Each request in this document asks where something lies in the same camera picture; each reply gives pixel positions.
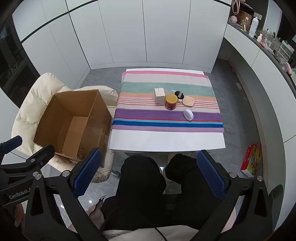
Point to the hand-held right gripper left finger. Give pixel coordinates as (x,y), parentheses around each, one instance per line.
(89,171)

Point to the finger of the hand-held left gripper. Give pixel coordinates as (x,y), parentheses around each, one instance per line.
(41,155)
(12,142)

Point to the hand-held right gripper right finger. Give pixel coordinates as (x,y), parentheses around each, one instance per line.
(210,173)

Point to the brown cardboard box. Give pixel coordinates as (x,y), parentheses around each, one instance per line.
(69,111)

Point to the white round container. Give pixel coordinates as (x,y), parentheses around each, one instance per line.
(188,114)

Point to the beige rounded compact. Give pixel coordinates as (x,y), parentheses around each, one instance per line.
(187,101)

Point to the jar with yellow lid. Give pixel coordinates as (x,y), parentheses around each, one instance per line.
(171,103)

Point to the small beige cube box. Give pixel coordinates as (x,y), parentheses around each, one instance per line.
(159,96)

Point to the person's left hand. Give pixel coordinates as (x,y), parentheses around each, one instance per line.
(19,215)

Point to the pink cloth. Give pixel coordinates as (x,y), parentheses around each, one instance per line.
(93,212)

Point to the colourful printed box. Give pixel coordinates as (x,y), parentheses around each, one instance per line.
(252,160)

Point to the beige slipper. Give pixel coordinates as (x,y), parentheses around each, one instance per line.
(165,175)

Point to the person's black pants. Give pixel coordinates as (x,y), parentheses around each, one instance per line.
(138,185)

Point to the cream padded chair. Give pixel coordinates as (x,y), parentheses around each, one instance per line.
(34,92)

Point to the black glass cabinet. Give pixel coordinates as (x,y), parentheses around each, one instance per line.
(16,69)

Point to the striped colourful cloth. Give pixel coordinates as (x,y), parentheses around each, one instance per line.
(161,115)

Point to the person's cream jacket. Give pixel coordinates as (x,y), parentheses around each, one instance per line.
(138,235)

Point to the black round compact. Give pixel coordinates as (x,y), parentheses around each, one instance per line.
(179,94)

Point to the small white bottle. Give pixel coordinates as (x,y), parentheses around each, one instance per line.
(260,38)

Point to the clear acrylic organizer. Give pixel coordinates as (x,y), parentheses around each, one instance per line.
(284,48)

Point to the tall white bottle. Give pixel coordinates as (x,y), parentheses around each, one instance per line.
(253,27)

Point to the pink plush toy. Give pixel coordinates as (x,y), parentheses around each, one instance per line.
(233,19)

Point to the printed cardboard shelf box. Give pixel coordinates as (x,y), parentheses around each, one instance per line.
(245,19)

